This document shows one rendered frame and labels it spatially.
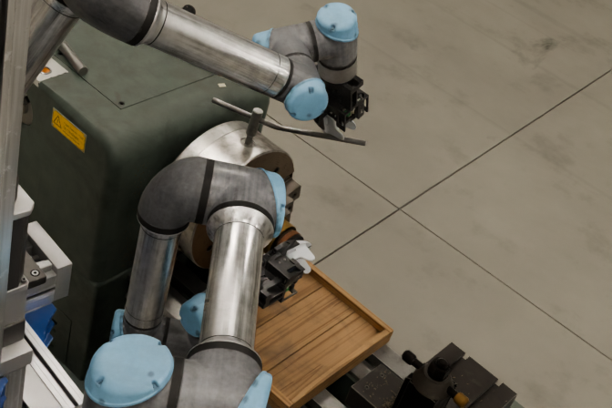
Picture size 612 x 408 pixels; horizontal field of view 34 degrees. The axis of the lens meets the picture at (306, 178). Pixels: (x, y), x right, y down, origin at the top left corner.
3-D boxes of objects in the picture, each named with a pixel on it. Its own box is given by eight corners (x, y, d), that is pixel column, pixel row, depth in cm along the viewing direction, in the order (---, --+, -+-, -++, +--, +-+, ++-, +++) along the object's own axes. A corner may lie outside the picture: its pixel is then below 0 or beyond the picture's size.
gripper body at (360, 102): (343, 135, 201) (343, 96, 191) (311, 112, 205) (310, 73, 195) (369, 113, 204) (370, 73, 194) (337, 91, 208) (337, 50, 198)
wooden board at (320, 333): (186, 329, 221) (189, 316, 219) (295, 264, 245) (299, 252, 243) (284, 419, 208) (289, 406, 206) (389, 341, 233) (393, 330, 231)
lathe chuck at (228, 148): (150, 264, 224) (179, 150, 206) (247, 219, 247) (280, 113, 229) (178, 289, 220) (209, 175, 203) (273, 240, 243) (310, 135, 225)
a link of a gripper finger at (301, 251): (326, 258, 217) (297, 274, 211) (306, 241, 220) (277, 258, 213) (330, 247, 215) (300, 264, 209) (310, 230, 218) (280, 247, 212)
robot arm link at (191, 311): (172, 324, 198) (179, 294, 193) (213, 301, 206) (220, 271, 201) (199, 350, 195) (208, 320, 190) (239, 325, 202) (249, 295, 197)
